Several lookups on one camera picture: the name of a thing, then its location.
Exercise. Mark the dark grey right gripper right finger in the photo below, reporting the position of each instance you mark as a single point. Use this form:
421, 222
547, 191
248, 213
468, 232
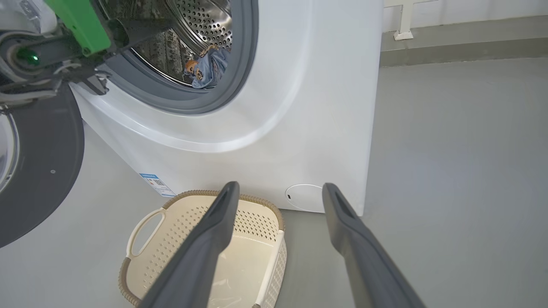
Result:
368, 265

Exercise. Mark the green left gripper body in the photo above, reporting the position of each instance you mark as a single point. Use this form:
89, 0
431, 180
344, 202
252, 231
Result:
81, 23

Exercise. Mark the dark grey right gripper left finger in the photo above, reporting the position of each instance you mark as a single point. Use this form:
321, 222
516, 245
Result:
197, 256

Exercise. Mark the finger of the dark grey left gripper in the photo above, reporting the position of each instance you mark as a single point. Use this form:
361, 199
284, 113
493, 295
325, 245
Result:
137, 34

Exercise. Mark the blue cartoon print garment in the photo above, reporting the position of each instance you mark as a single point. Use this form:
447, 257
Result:
209, 68

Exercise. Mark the dark round washer door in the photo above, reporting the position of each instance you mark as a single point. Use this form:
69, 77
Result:
47, 171

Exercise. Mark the stainless steel washing machine drum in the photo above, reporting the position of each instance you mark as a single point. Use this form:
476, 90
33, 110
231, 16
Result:
201, 21

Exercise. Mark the white front-load washing machine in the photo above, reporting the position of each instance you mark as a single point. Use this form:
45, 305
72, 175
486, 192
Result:
321, 107

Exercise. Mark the cream perforated laundry basket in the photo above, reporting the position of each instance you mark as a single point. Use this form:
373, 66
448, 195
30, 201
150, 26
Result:
252, 256

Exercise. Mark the blue energy label sticker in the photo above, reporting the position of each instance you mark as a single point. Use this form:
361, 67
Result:
156, 185

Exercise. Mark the round white filter cover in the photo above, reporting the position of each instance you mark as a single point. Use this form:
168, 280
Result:
305, 197

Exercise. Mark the white metal rack frame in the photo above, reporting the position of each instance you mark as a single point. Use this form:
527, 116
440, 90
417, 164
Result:
404, 25

